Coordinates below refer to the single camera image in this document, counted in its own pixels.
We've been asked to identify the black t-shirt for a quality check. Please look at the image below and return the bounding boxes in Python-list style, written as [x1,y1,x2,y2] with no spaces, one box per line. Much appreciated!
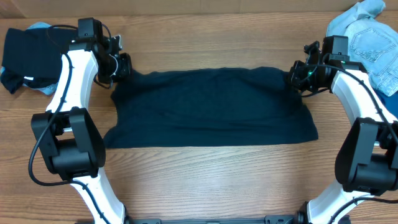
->
[104,67,318,148]

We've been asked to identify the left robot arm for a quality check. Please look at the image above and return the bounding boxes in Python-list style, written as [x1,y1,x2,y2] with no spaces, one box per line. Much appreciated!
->
[28,17,132,223]

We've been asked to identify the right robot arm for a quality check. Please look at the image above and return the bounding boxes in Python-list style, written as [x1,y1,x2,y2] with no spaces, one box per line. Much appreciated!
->
[285,35,397,223]

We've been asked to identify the crumpled light denim jeans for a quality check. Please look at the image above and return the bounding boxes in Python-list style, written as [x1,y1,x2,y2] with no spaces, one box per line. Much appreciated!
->
[326,0,397,96]

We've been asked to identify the folded light blue jeans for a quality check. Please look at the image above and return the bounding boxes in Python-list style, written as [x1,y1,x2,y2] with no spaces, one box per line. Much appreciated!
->
[1,22,57,95]

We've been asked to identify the folded black shirt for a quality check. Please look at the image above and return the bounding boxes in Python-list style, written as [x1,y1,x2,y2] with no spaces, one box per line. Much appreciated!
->
[2,28,76,83]

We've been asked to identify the dark blue garment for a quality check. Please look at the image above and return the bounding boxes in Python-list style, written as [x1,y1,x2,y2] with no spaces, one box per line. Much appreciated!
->
[376,91,398,117]

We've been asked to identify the black garment under stack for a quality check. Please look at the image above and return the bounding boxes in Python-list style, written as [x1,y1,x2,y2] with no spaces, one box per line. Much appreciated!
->
[1,68,60,95]

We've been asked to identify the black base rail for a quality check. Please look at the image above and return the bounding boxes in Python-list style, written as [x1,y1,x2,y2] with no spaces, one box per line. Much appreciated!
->
[128,215,294,224]

